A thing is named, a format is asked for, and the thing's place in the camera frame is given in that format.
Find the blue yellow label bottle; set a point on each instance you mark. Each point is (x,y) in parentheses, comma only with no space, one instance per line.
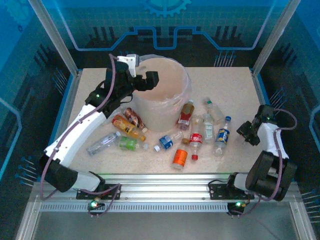
(222,136)

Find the clear bottle green cap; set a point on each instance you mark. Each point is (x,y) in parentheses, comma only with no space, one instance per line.
(215,111)

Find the orange juice bottle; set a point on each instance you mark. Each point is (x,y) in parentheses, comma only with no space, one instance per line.
(125,126)

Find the clear square white label bottle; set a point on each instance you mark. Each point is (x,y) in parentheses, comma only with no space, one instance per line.
(208,130)

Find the clear ribbed water bottle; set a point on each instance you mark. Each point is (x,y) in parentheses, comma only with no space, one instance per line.
(102,144)

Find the amber energy drink bottle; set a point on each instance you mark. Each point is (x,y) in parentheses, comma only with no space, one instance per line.
(186,113)

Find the orange label gold cap bottle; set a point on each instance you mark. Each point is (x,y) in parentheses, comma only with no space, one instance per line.
(180,156)

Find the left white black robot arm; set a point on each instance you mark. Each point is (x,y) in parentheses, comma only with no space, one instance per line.
(75,135)

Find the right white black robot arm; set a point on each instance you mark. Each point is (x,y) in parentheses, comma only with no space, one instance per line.
(270,135)

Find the beige plastic bin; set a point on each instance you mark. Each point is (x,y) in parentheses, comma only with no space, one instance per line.
(160,112)

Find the clear plastic bin liner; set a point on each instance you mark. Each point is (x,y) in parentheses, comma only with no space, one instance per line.
(188,85)

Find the brown swirl label bottle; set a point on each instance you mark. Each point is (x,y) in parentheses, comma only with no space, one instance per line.
(133,118)

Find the red label cola bottle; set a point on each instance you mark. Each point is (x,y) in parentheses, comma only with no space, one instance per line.
(195,140)

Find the green label bottle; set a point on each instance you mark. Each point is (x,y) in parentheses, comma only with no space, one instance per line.
(128,143)

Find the small green led board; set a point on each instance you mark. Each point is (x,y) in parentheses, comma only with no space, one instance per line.
(237,204)
(94,204)

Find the blue label white cap bottle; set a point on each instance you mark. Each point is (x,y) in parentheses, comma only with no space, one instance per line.
(166,142)

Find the aluminium base beam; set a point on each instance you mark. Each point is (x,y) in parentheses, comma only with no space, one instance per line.
(162,186)

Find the aluminium table side rail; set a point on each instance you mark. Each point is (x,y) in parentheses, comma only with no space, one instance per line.
(71,100)
(258,82)

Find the aluminium frame post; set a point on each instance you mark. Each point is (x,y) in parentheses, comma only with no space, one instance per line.
(272,35)
(52,35)

